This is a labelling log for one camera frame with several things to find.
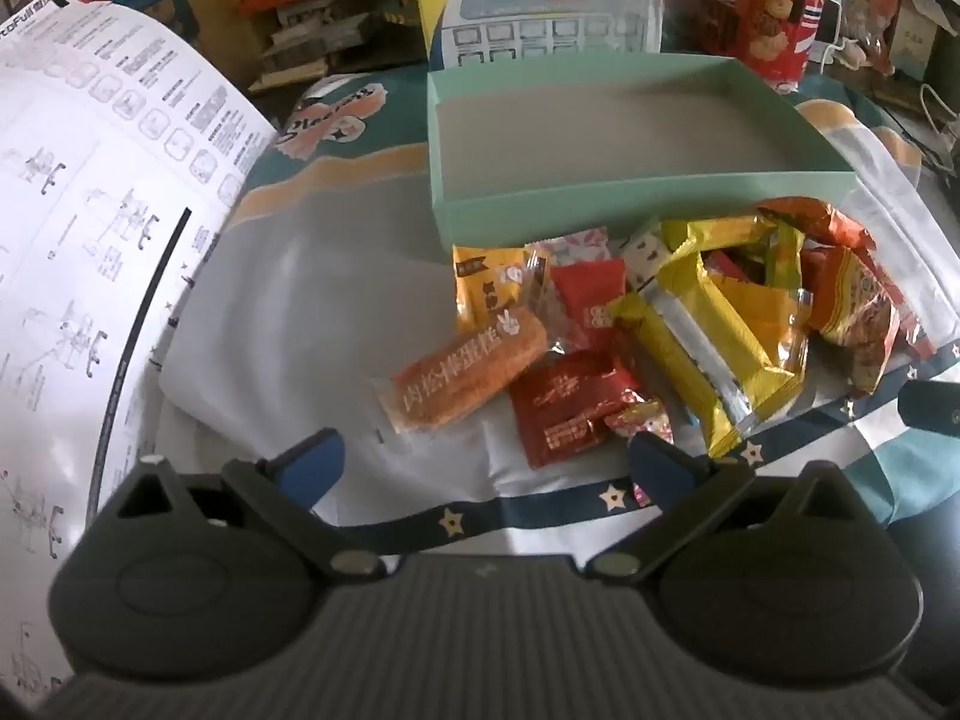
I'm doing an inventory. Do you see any mint green cardboard box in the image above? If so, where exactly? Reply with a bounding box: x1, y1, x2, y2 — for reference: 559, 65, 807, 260
426, 52, 857, 254

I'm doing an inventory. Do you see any yellow white toy box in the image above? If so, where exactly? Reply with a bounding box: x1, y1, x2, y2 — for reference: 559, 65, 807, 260
409, 0, 668, 72

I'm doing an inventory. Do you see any small red floral snack packet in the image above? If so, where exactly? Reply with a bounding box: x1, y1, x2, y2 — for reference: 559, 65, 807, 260
604, 399, 676, 442

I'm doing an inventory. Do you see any red cookie tin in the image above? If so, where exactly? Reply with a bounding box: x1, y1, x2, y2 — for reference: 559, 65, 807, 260
701, 0, 826, 87

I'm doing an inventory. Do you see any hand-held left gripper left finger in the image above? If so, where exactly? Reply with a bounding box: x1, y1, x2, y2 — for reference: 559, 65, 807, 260
94, 427, 391, 586

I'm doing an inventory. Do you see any brown cardboard box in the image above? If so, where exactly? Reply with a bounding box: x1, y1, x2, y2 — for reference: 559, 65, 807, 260
892, 0, 942, 83

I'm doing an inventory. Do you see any white instruction sheet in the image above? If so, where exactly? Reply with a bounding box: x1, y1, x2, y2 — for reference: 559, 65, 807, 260
0, 4, 280, 706

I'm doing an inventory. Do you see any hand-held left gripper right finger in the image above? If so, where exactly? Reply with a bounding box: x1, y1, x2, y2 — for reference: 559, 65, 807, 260
585, 431, 890, 586

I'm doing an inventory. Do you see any pink floral snack packet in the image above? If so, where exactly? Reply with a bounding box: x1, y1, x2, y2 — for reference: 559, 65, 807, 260
525, 227, 610, 269

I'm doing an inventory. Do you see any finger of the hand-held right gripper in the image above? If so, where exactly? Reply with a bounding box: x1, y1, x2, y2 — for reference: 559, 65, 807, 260
898, 382, 960, 432

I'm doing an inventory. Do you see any orange flame-print snack packet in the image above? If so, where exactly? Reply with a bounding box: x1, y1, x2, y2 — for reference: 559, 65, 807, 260
802, 244, 902, 396

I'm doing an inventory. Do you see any plain yellow snack packet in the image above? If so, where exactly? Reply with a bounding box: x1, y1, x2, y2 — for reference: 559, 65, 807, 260
660, 212, 807, 293

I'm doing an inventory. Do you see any small white patterned snack packet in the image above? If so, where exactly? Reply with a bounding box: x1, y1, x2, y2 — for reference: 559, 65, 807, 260
621, 219, 676, 292

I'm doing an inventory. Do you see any orange foil snack packet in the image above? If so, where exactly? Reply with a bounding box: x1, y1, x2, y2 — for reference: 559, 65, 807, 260
757, 197, 878, 252

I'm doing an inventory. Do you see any orange cake packet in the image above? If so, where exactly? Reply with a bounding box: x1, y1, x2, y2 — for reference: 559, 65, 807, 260
373, 313, 548, 436

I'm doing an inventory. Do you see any large red snack packet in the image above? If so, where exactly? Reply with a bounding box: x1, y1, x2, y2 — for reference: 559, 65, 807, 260
508, 351, 644, 470

